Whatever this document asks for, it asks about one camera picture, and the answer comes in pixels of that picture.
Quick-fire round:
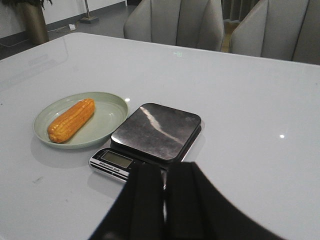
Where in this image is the grey upholstered chair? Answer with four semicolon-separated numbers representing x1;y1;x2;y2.
229;0;320;65
123;0;225;52

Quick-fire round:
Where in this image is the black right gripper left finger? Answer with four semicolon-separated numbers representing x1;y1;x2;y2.
90;163;165;240

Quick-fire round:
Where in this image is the grey upholstered chair middle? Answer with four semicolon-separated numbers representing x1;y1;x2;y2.
229;0;320;65

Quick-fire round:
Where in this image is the orange corn cob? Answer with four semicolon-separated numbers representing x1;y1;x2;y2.
47;98;96;144

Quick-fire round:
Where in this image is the brass floor vase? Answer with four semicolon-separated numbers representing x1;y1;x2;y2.
17;0;49;45

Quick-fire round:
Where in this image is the silver digital kitchen scale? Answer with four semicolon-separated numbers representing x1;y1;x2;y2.
88;103;202;183

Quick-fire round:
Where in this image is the grey upholstered chair left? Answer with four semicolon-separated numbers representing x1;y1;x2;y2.
123;0;225;52

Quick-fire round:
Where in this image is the green plate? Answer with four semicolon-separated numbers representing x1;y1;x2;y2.
33;92;129;149

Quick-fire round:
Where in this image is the floor lamp base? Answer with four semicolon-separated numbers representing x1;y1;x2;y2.
79;0;99;24

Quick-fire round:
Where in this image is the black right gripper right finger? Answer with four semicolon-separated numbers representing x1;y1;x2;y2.
165;162;280;240

